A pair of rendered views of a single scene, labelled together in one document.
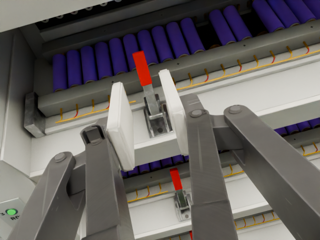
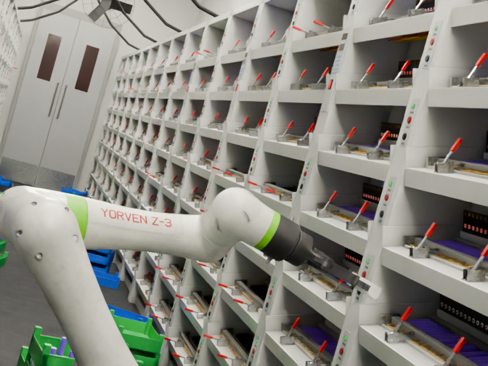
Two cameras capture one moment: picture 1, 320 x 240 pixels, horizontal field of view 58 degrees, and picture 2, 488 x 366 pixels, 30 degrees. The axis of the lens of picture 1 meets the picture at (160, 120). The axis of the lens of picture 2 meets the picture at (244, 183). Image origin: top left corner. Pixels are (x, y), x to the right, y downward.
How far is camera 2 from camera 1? 2.01 m
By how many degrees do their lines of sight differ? 77
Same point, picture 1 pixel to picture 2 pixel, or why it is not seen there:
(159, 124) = (391, 340)
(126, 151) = not seen: hidden behind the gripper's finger
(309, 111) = not seen: outside the picture
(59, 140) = (378, 327)
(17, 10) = (393, 265)
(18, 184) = (355, 325)
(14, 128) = (376, 310)
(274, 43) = (444, 349)
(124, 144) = not seen: hidden behind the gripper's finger
